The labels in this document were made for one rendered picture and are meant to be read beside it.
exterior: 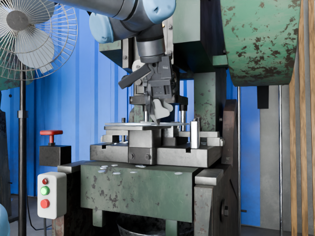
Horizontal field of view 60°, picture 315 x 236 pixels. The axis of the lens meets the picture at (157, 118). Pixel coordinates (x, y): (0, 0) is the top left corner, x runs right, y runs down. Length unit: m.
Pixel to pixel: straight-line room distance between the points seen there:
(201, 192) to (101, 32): 0.47
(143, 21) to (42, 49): 1.07
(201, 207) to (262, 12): 0.51
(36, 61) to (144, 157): 0.90
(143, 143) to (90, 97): 1.74
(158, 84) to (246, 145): 1.48
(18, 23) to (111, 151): 0.87
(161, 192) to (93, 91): 1.83
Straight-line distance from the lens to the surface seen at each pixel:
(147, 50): 0.73
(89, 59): 2.68
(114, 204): 0.94
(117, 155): 1.00
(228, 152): 1.24
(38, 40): 1.63
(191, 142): 0.90
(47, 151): 1.04
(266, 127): 2.17
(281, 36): 0.79
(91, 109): 2.57
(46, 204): 0.94
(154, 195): 0.87
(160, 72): 0.76
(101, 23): 0.64
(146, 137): 0.91
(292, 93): 1.95
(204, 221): 0.78
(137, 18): 0.55
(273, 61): 0.85
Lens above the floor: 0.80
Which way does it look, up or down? level
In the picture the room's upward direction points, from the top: straight up
